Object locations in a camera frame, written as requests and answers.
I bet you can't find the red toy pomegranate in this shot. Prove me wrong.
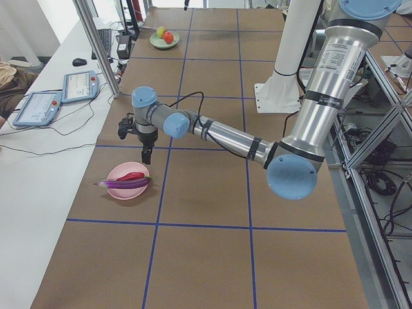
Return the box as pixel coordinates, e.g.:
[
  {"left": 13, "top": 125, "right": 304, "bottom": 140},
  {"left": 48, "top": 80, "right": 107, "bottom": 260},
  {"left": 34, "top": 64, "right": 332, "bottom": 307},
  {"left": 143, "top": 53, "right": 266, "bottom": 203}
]
[{"left": 162, "top": 31, "right": 174, "bottom": 44}]

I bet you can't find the green plate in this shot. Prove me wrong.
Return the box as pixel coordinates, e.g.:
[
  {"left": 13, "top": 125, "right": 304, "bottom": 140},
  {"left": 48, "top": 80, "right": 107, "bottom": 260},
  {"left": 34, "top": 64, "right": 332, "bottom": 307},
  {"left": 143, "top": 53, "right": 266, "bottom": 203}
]
[{"left": 149, "top": 31, "right": 180, "bottom": 50}]

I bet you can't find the purple toy eggplant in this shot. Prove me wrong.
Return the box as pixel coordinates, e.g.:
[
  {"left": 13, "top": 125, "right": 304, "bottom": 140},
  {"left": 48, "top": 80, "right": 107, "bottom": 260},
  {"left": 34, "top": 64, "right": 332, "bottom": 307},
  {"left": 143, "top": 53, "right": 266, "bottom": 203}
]
[{"left": 94, "top": 177, "right": 152, "bottom": 189}]

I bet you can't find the brown table mat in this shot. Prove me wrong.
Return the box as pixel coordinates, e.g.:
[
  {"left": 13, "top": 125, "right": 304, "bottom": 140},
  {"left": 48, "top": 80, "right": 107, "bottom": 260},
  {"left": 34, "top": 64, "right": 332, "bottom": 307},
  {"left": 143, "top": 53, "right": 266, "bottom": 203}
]
[{"left": 30, "top": 6, "right": 412, "bottom": 309}]

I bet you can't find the teach pendant near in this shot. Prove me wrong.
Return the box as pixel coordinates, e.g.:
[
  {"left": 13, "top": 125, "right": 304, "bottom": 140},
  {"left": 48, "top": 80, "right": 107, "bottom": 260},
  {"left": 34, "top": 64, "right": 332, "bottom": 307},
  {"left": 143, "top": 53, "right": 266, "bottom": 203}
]
[{"left": 13, "top": 91, "right": 62, "bottom": 127}]

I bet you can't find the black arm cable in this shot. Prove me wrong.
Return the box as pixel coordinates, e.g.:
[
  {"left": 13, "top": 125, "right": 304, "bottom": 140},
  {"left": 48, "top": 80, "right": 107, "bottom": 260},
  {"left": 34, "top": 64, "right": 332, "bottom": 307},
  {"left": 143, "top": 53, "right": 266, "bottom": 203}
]
[{"left": 167, "top": 91, "right": 248, "bottom": 158}]

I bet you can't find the aluminium frame post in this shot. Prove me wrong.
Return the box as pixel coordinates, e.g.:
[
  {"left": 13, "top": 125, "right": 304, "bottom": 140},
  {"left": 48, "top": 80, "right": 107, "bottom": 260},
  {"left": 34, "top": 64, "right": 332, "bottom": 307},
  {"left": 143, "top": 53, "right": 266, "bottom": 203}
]
[{"left": 73, "top": 0, "right": 120, "bottom": 98}]

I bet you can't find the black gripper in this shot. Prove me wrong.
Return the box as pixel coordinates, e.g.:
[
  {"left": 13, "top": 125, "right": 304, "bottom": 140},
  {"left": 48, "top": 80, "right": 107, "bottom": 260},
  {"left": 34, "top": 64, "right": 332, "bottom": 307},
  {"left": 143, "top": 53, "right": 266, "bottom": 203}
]
[{"left": 117, "top": 113, "right": 158, "bottom": 164}]

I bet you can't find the pink green toy peach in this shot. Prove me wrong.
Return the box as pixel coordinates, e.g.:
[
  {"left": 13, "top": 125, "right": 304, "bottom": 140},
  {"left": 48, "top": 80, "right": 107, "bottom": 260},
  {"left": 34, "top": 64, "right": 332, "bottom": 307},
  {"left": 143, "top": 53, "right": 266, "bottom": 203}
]
[{"left": 156, "top": 26, "right": 167, "bottom": 39}]

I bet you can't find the teach pendant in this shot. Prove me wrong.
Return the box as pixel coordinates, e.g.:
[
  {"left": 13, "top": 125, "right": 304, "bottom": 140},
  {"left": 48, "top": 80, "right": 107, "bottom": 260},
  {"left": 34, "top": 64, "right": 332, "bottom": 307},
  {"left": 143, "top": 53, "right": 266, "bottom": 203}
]
[
  {"left": 13, "top": 91, "right": 62, "bottom": 127},
  {"left": 62, "top": 70, "right": 99, "bottom": 104}
]

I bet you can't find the pink plate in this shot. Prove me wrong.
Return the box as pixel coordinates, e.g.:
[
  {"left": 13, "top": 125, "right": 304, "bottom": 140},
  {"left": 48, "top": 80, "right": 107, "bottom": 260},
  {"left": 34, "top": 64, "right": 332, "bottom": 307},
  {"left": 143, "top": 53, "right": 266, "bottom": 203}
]
[{"left": 107, "top": 162, "right": 150, "bottom": 200}]

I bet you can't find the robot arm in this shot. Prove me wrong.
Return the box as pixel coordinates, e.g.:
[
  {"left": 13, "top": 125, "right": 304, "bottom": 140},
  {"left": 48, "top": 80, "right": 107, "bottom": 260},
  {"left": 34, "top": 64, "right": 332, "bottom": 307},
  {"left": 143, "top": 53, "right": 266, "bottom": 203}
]
[{"left": 118, "top": 1, "right": 400, "bottom": 200}]

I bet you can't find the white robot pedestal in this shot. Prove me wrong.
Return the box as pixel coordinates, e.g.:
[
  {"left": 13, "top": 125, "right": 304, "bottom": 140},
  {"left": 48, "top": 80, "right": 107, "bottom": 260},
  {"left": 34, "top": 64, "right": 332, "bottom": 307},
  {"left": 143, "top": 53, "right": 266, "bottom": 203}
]
[{"left": 254, "top": 0, "right": 323, "bottom": 113}]

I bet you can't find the teach pendant far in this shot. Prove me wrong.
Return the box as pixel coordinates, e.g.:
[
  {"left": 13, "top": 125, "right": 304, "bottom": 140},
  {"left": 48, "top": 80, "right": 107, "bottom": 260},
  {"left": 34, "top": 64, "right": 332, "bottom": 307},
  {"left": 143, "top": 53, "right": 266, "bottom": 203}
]
[{"left": 62, "top": 70, "right": 99, "bottom": 104}]

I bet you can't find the black computer mouse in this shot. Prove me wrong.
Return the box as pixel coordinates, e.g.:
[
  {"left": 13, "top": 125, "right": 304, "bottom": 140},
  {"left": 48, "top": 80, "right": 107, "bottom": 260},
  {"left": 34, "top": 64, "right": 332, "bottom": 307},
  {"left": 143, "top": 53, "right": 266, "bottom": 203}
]
[{"left": 72, "top": 58, "right": 88, "bottom": 67}]

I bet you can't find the black power adapter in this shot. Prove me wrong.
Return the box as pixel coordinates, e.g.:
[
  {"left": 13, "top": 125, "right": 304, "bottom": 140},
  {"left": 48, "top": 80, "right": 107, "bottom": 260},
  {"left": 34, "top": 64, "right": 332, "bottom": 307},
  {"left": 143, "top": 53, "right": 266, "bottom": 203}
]
[{"left": 117, "top": 35, "right": 131, "bottom": 60}]

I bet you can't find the red toy chili pepper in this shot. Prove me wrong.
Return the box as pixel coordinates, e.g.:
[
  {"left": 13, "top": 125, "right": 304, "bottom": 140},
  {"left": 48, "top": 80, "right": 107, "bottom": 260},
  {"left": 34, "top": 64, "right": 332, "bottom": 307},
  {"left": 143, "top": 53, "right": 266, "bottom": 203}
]
[{"left": 116, "top": 172, "right": 145, "bottom": 182}]

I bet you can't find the black keyboard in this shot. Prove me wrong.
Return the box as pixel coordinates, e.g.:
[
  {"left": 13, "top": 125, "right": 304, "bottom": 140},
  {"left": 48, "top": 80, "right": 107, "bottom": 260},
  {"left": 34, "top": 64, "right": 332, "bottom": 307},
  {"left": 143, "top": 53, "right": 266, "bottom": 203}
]
[{"left": 97, "top": 28, "right": 112, "bottom": 58}]

